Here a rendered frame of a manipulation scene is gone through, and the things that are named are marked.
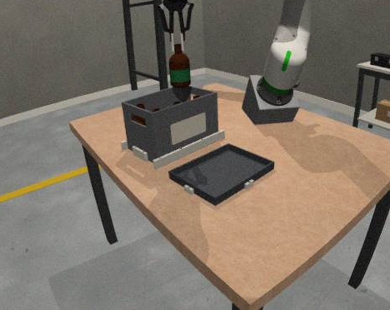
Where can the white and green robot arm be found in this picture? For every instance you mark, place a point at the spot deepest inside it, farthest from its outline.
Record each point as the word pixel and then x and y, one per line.
pixel 287 54

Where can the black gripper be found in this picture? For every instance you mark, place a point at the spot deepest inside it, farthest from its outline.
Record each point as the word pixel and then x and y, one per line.
pixel 175 5

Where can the grey divided crate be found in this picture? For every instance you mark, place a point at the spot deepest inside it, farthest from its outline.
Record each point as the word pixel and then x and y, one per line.
pixel 173 127

